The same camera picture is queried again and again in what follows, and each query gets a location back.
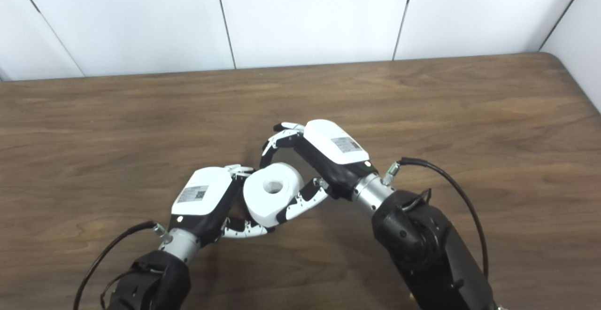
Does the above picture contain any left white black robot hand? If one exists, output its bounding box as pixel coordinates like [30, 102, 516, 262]
[168, 164, 275, 249]

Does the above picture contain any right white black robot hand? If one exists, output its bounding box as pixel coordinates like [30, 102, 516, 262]
[259, 119, 378, 225]

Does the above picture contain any round white plastic piece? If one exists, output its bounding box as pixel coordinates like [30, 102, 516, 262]
[243, 163, 305, 228]

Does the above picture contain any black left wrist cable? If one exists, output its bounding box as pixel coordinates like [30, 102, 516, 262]
[73, 221, 167, 310]

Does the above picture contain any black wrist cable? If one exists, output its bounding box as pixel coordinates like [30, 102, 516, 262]
[73, 221, 167, 310]
[383, 157, 490, 280]

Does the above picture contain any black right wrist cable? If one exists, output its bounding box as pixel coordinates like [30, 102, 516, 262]
[383, 157, 490, 280]

